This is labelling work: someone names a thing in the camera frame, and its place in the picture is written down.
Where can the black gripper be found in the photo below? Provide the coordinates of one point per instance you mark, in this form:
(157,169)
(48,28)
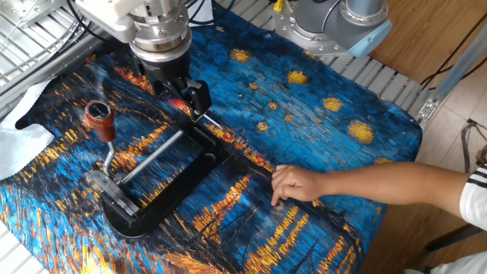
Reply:
(163,70)

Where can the black C-clamp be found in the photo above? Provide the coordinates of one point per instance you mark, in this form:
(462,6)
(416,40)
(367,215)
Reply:
(182,190)

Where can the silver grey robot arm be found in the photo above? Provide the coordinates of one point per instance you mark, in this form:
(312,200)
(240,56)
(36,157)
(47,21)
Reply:
(323,30)

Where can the person's bare forearm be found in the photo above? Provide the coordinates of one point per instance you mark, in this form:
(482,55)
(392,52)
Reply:
(388,184)

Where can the grey metal lever base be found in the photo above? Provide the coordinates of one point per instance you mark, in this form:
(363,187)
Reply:
(110,190)

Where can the person's hand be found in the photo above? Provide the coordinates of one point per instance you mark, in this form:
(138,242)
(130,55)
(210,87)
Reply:
(296,184)

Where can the white cloth sheet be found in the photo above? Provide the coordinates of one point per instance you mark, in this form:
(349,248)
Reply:
(19,148)
(203,11)

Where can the starry night patterned cloth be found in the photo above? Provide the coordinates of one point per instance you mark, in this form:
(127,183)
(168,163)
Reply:
(266,152)

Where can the yellow connector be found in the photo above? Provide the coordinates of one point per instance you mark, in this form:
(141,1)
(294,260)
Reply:
(278,5)

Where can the black chair leg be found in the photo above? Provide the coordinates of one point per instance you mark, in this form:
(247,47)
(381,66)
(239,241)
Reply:
(452,237)

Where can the white striped shirt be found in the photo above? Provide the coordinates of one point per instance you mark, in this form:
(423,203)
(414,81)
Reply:
(475,201)

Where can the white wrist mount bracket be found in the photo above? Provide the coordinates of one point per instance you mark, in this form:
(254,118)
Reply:
(110,19)

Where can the aluminium extrusion rail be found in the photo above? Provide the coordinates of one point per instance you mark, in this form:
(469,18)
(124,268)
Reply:
(38,74)

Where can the aluminium frame post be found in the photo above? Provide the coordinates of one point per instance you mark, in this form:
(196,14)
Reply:
(456,72)

